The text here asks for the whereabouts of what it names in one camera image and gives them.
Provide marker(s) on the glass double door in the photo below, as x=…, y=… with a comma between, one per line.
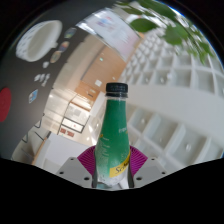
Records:
x=75, y=116

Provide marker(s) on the white wall notice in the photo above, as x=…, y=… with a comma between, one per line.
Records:
x=98, y=82

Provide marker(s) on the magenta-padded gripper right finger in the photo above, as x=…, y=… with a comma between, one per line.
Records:
x=150, y=170

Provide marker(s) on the green plastic drink bottle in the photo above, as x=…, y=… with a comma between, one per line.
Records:
x=111, y=133

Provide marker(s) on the flat round red coaster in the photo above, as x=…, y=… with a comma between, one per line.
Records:
x=4, y=104

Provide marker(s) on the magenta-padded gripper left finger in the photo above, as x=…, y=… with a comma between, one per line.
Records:
x=75, y=170

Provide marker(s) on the small white sticker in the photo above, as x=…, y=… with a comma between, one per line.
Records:
x=45, y=79
x=38, y=77
x=45, y=64

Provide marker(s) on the black metal chair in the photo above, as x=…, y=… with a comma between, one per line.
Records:
x=40, y=124

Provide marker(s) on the round colourful badge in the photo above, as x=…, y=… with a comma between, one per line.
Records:
x=55, y=56
x=64, y=45
x=70, y=32

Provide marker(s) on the small blue card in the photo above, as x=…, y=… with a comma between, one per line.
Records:
x=33, y=96

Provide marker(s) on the ceiling lights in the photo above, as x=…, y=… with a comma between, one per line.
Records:
x=162, y=80

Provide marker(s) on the green leafy plant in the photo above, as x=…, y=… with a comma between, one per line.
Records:
x=173, y=33

